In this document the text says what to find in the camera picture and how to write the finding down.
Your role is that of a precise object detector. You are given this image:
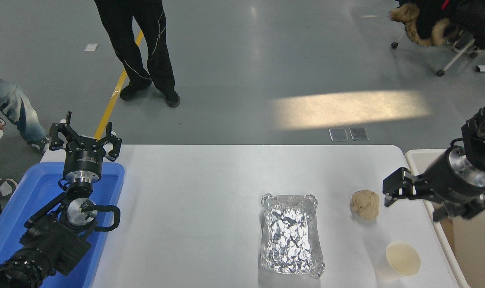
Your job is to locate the crinkled foil tray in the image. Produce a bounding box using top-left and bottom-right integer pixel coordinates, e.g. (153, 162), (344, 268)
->
(260, 194), (325, 278)

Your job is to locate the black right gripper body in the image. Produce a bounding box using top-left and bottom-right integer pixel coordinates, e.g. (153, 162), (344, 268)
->
(421, 148), (485, 203)

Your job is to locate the person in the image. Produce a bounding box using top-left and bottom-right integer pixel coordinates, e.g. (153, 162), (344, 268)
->
(94, 0), (181, 108)
(0, 74), (50, 196)

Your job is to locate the white wheeled chair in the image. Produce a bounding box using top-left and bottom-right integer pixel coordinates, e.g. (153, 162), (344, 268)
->
(391, 28), (481, 76)

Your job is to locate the large pale bin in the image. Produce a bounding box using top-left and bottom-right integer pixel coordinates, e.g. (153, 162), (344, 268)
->
(405, 149), (485, 288)

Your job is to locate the black fur-trimmed coat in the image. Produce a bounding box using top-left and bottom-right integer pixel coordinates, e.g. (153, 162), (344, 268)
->
(389, 0), (485, 50)

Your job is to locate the blue plastic tray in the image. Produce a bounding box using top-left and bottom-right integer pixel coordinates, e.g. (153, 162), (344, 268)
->
(0, 162), (125, 288)

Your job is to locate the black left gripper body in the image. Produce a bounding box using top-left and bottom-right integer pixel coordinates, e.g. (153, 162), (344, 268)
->
(63, 138), (106, 177)

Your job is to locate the white paper cup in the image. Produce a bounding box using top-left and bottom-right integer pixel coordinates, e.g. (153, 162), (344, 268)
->
(381, 241), (421, 277)

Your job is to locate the crumpled tan paper ball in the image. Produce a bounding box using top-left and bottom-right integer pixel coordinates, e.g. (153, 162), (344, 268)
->
(350, 190), (380, 221)

